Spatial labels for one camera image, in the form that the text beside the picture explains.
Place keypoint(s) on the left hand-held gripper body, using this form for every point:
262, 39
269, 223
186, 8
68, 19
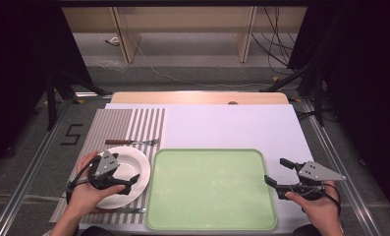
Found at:
101, 178

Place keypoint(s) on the dark curtain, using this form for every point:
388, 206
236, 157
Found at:
19, 65
362, 82

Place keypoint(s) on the small white floor fitting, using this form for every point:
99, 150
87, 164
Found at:
112, 41

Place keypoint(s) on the wooden furniture leg panel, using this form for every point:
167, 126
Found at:
125, 36
246, 36

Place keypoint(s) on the black metal stand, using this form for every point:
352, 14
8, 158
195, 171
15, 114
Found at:
51, 98
318, 95

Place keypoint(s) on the metal knife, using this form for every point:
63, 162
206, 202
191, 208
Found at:
137, 210

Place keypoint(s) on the white board sheet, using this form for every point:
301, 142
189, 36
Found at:
232, 128

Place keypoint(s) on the beige furniture back panel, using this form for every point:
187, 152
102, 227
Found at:
189, 19

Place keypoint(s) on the striped placemat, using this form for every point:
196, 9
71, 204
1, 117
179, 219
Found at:
117, 128

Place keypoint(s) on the wooden table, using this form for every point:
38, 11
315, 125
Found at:
195, 97

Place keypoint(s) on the metal floor rail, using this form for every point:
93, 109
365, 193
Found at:
25, 183
346, 170

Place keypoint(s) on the person's right hand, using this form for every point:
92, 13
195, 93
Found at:
322, 211

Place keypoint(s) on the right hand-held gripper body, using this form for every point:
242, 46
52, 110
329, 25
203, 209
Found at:
308, 187

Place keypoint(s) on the white plate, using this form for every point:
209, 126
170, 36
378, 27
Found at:
135, 164

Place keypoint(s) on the light green tray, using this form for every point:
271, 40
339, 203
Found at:
212, 190

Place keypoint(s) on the person's left hand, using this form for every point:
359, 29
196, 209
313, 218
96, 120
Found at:
84, 198

